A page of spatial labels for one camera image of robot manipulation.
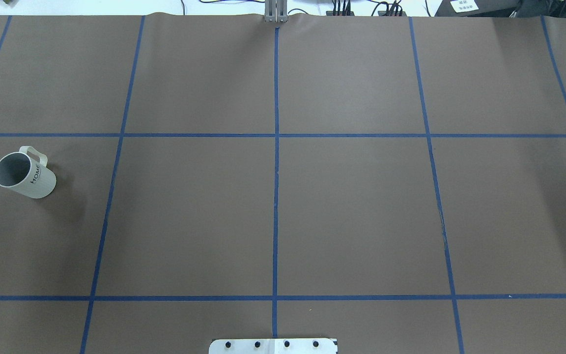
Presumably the white mug with HOME print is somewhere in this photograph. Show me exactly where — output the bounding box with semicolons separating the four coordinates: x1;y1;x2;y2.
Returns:
0;146;57;199

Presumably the aluminium frame post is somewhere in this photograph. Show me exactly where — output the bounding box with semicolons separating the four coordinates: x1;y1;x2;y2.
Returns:
264;0;289;23

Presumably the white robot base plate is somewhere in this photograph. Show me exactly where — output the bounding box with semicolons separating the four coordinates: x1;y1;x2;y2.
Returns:
208;338;339;354

